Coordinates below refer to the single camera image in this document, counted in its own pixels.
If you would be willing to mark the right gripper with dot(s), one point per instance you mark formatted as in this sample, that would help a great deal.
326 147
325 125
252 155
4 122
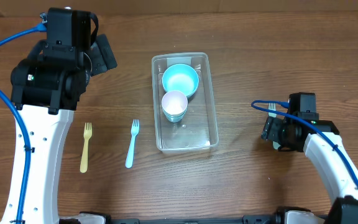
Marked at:
271 132

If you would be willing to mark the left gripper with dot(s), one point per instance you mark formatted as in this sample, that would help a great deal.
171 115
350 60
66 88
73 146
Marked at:
105 52

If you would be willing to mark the green plastic fork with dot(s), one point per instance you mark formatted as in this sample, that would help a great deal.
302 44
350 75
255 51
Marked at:
272 107

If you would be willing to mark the yellow plastic fork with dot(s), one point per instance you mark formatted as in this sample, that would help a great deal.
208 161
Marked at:
87 134

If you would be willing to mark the light blue plastic fork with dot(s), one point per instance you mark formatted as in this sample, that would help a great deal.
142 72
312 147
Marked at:
130 154

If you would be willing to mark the light blue bowl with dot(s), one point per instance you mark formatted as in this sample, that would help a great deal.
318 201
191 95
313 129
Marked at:
181 77

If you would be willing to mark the pink plastic cup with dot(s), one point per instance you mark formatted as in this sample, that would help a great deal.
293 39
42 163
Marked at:
174 102

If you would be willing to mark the green plastic cup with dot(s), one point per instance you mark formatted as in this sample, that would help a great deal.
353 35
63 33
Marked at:
174 119

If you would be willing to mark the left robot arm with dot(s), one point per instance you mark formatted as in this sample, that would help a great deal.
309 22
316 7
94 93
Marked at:
47 135

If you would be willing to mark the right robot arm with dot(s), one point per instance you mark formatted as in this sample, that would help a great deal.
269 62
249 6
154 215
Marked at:
321 143

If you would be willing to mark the clear plastic container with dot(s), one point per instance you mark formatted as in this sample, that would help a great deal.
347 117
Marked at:
198 130

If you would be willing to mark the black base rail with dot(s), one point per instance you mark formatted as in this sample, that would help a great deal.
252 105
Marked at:
276 218

